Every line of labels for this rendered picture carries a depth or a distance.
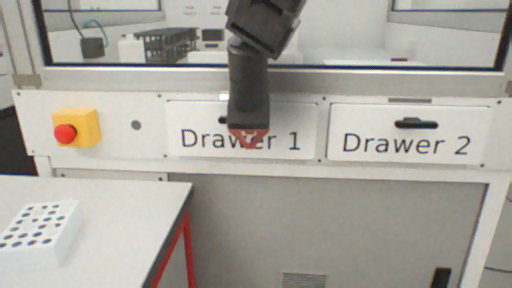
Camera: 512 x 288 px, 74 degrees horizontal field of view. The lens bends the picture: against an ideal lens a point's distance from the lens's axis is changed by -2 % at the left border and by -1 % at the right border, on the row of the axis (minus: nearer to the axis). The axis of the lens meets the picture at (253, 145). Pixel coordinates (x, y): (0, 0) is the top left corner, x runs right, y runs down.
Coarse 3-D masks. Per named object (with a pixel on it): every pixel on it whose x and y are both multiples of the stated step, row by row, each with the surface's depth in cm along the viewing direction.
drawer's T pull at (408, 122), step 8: (400, 120) 60; (408, 120) 60; (416, 120) 60; (424, 120) 60; (432, 120) 60; (400, 128) 60; (408, 128) 60; (416, 128) 60; (424, 128) 60; (432, 128) 60
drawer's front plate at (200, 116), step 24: (168, 120) 67; (192, 120) 66; (216, 120) 66; (288, 120) 65; (312, 120) 65; (168, 144) 69; (216, 144) 68; (264, 144) 67; (288, 144) 67; (312, 144) 66
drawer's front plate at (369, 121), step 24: (336, 120) 64; (360, 120) 64; (384, 120) 63; (456, 120) 62; (480, 120) 62; (336, 144) 66; (360, 144) 66; (408, 144) 65; (432, 144) 64; (456, 144) 64; (480, 144) 64
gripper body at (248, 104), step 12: (240, 84) 49; (252, 84) 48; (264, 84) 50; (228, 96) 55; (240, 96) 50; (252, 96) 50; (264, 96) 52; (228, 108) 53; (240, 108) 52; (252, 108) 52; (264, 108) 53; (228, 120) 51; (240, 120) 51; (252, 120) 51; (264, 120) 51
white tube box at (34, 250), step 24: (24, 216) 53; (48, 216) 52; (72, 216) 53; (0, 240) 47; (24, 240) 47; (48, 240) 47; (72, 240) 53; (0, 264) 45; (24, 264) 46; (48, 264) 47
